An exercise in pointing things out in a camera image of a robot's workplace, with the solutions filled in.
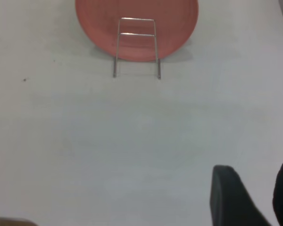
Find silver wire plate rack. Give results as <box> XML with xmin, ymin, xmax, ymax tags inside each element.
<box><xmin>112</xmin><ymin>17</ymin><xmax>162</xmax><ymax>80</ymax></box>

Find dark brown blurry object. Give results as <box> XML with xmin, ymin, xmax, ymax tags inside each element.
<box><xmin>0</xmin><ymin>217</ymin><xmax>37</xmax><ymax>226</ymax></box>

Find pink round plate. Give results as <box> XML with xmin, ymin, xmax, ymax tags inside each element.
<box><xmin>75</xmin><ymin>0</ymin><xmax>199</xmax><ymax>62</ymax></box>

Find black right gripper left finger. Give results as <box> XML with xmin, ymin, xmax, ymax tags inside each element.
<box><xmin>209</xmin><ymin>165</ymin><xmax>272</xmax><ymax>226</ymax></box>

